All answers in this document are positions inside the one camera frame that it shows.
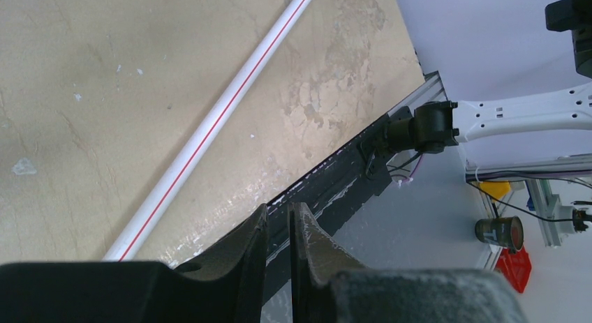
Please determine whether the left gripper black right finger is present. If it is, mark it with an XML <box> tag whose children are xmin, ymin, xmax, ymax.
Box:
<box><xmin>288</xmin><ymin>202</ymin><xmax>527</xmax><ymax>322</ymax></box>

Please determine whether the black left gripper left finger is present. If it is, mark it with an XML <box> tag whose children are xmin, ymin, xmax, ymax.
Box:
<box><xmin>1</xmin><ymin>204</ymin><xmax>268</xmax><ymax>322</ymax></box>

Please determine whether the white PVC pipe frame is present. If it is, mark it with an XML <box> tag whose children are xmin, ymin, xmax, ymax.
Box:
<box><xmin>103</xmin><ymin>0</ymin><xmax>313</xmax><ymax>262</ymax></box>

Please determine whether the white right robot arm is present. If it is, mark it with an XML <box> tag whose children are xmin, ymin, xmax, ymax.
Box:
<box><xmin>397</xmin><ymin>0</ymin><xmax>591</xmax><ymax>158</ymax></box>

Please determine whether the dark tin can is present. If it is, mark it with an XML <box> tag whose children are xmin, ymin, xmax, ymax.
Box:
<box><xmin>474</xmin><ymin>216</ymin><xmax>524</xmax><ymax>252</ymax></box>

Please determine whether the red plastic object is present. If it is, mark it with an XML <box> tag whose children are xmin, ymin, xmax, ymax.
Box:
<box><xmin>494</xmin><ymin>248</ymin><xmax>532</xmax><ymax>294</ymax></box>

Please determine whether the yellow object under table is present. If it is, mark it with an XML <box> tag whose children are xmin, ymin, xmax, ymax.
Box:
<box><xmin>479</xmin><ymin>181</ymin><xmax>512</xmax><ymax>200</ymax></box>

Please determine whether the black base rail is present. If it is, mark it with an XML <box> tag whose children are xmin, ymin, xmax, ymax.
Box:
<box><xmin>175</xmin><ymin>105</ymin><xmax>415</xmax><ymax>306</ymax></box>

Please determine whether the aluminium frame with cables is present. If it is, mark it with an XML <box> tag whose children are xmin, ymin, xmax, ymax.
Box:
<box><xmin>466</xmin><ymin>153</ymin><xmax>591</xmax><ymax>248</ymax></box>

